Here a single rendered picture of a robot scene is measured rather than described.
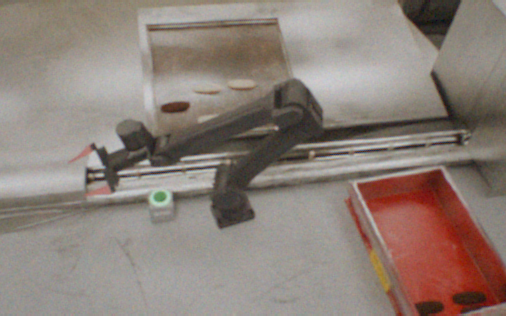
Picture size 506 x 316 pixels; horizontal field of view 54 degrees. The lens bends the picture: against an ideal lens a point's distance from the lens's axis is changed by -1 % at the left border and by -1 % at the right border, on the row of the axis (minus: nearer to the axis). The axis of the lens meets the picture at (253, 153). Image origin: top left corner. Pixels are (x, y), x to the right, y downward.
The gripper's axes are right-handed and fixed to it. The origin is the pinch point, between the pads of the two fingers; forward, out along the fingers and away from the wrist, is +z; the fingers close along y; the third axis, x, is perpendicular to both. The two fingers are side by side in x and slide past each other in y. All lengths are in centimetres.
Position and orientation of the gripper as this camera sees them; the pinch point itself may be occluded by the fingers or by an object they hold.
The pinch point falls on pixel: (79, 178)
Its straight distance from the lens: 138.0
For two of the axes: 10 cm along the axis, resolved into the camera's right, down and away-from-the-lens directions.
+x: -1.8, -1.5, 9.7
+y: 3.7, 9.0, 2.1
